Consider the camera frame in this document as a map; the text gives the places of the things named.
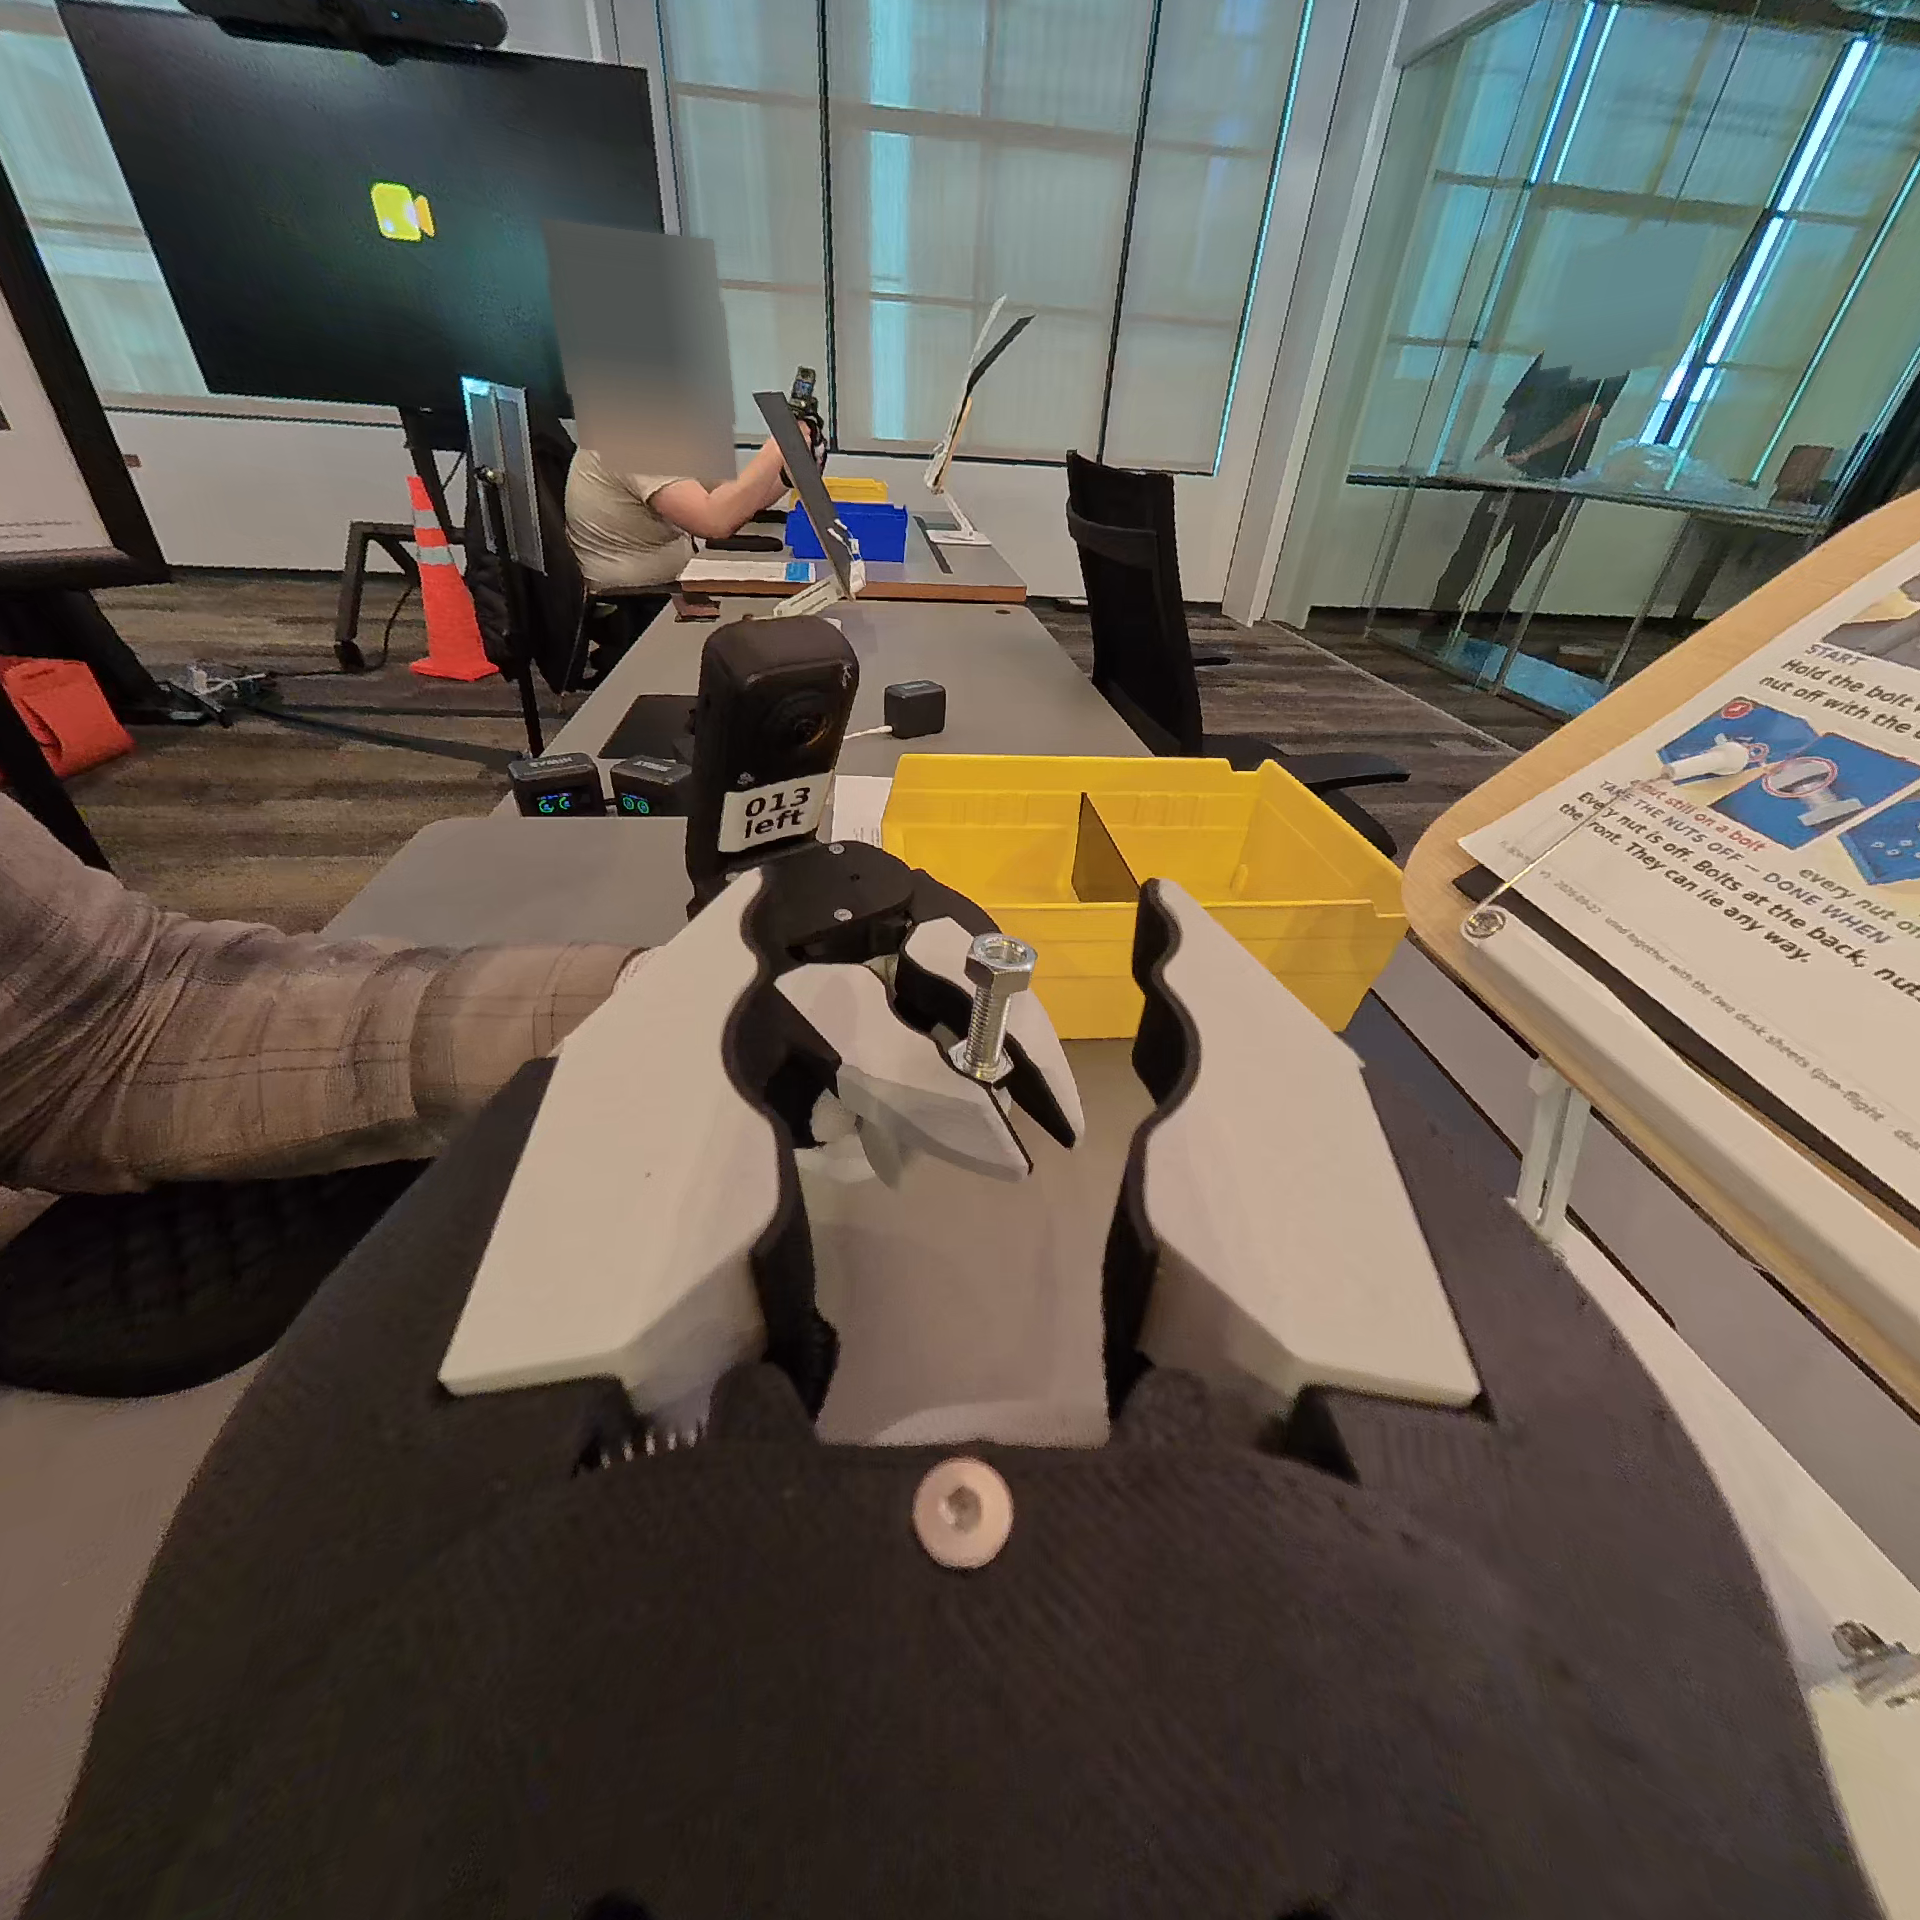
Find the orange traffic cone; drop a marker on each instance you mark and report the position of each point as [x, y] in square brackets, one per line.
[453, 615]

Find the black document stand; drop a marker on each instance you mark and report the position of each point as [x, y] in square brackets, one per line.
[806, 481]

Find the wooden desk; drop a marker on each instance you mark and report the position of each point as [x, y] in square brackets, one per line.
[975, 578]

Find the grey panel on tripod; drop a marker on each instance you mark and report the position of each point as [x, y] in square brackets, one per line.
[504, 466]

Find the small yellow plastic bin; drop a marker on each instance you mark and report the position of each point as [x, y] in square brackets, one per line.
[856, 490]

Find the printed instruction sheet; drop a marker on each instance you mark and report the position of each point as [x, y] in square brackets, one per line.
[1771, 842]

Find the yellow plastic parts bin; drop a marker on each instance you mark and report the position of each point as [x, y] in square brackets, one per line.
[1246, 961]

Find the large black wall screen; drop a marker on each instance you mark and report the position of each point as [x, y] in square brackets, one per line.
[225, 227]

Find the black office chair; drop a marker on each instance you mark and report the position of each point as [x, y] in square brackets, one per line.
[545, 633]
[1140, 599]

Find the black cube charger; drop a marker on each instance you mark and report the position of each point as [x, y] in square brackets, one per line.
[914, 711]

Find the blue plastic bin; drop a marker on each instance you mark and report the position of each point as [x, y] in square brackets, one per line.
[870, 536]

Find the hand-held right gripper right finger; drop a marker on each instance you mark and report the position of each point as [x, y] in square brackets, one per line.
[1290, 1199]

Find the person's left hand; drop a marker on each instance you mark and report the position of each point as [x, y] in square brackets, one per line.
[643, 967]

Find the black framed board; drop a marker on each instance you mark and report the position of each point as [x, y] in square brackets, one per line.
[45, 418]

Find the black desk mat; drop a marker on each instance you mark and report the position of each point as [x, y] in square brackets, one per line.
[643, 731]

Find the person's left forearm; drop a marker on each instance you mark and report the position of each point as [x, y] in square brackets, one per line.
[301, 1037]

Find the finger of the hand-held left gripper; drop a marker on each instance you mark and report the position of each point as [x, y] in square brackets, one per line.
[1047, 1059]
[914, 1117]

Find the black mesh armrest pad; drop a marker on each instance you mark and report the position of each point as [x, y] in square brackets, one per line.
[181, 1290]

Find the black video bar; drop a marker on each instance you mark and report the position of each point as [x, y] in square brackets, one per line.
[345, 17]

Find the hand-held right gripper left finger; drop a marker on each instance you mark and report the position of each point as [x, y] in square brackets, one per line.
[630, 1199]

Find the silver hex bolt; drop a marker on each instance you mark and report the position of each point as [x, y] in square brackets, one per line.
[993, 1005]

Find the orange bag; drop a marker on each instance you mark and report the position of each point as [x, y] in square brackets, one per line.
[60, 719]

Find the silver hex nut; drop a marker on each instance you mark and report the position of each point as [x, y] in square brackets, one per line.
[975, 1065]

